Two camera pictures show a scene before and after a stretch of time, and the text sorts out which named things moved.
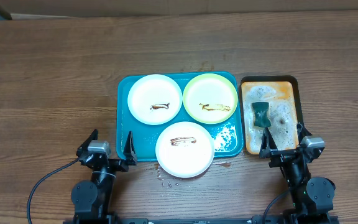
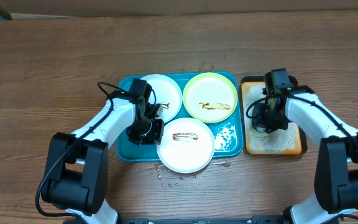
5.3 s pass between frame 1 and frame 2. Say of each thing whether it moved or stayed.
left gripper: moved
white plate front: moved
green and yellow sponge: moved
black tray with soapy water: stayed
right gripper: moved
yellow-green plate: stayed
